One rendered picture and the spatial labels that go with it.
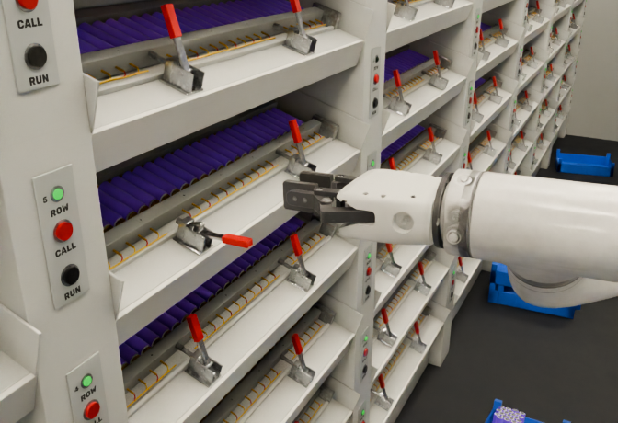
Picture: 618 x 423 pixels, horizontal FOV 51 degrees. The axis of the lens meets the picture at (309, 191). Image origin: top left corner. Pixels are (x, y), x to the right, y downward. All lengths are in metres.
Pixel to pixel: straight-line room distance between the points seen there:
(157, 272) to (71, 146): 0.21
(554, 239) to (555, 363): 1.71
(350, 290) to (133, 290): 0.63
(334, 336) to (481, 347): 1.07
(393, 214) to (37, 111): 0.32
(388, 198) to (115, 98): 0.28
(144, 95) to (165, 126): 0.04
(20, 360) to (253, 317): 0.44
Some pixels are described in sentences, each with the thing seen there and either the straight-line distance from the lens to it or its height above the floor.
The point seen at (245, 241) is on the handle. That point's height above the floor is 0.96.
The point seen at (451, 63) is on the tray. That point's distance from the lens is 1.77.
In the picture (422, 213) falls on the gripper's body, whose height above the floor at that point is 1.04.
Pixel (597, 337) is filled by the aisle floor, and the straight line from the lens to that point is 2.47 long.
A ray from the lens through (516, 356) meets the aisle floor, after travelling 2.27.
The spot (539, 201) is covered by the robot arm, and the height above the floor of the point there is 1.07.
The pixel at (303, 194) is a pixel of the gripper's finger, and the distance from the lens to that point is 0.67.
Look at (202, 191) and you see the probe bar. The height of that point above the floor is 0.97.
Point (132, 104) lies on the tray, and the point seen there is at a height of 1.13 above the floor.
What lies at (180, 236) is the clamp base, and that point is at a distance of 0.78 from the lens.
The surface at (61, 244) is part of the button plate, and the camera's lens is 0.59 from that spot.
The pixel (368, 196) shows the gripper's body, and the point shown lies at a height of 1.05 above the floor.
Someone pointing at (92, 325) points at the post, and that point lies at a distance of 0.65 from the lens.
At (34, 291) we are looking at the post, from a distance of 0.59.
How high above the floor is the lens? 1.28
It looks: 22 degrees down
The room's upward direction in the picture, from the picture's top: straight up
